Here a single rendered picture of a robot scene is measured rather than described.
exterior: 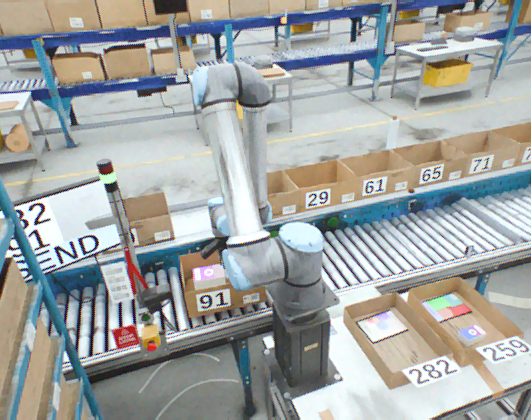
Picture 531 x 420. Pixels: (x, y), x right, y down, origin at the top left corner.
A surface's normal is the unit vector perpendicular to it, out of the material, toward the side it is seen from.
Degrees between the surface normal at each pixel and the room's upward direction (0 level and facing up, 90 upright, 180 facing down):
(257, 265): 60
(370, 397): 0
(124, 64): 89
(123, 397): 0
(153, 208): 90
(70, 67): 90
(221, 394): 0
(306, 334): 90
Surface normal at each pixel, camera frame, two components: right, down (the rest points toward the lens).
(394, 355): -0.07, -0.84
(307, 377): 0.35, 0.49
